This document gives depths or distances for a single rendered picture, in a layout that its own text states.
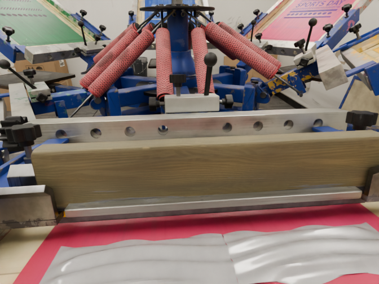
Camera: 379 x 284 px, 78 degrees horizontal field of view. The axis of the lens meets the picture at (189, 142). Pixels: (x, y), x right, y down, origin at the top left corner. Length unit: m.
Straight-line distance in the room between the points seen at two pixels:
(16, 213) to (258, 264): 0.26
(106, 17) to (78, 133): 3.98
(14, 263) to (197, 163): 0.21
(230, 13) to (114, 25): 1.92
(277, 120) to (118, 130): 0.34
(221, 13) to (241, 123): 4.00
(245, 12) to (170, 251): 4.42
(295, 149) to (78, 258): 0.26
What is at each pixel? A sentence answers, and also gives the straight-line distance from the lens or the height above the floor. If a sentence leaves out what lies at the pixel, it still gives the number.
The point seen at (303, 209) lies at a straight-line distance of 0.36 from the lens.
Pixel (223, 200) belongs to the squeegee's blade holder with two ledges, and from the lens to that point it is 0.28.
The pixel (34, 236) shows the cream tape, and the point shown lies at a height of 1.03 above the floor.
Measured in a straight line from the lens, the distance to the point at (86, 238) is 0.32.
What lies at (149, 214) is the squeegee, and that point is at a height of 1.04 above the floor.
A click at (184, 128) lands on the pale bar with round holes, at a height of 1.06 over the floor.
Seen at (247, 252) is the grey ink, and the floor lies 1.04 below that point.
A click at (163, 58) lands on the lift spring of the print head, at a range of 0.78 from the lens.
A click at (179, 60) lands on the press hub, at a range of 1.03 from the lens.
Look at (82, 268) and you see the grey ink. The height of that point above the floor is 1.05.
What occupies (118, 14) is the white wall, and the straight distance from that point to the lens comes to 4.42.
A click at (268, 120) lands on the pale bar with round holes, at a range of 0.54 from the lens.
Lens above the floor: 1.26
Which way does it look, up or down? 27 degrees down
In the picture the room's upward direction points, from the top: straight up
